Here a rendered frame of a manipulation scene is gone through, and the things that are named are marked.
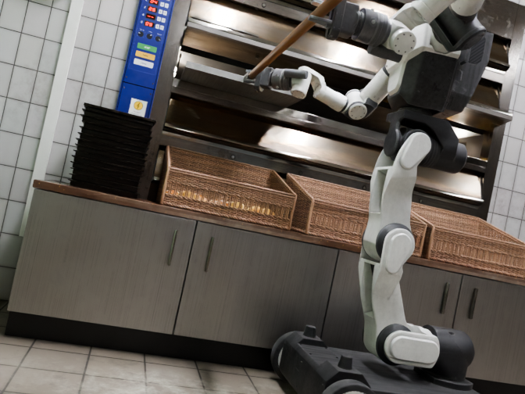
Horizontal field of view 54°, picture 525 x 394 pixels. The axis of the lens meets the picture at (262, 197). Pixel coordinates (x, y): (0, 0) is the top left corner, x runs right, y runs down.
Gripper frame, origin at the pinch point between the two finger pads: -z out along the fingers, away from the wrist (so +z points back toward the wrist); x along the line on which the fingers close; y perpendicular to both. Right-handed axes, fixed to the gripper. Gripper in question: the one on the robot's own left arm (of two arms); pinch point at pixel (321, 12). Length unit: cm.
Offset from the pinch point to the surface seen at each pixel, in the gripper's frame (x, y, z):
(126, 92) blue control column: 15, 120, -52
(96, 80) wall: 12, 123, -66
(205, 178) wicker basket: 48, 76, -12
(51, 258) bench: 88, 68, -62
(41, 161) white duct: 54, 120, -81
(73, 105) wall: 26, 122, -73
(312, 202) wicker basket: 48, 74, 33
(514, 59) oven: -58, 125, 153
